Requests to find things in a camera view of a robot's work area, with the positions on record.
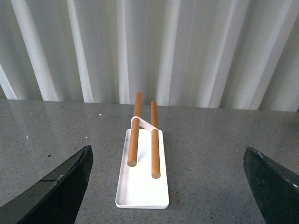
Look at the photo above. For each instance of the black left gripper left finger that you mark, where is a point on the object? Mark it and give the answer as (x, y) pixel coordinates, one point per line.
(56, 198)

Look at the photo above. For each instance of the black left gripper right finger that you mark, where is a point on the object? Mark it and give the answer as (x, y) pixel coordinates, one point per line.
(274, 187)

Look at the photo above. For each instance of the white towel rack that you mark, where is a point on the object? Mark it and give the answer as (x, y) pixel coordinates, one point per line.
(142, 180)

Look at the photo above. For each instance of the white pleated curtain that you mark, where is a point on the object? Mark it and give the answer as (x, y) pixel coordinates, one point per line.
(239, 54)

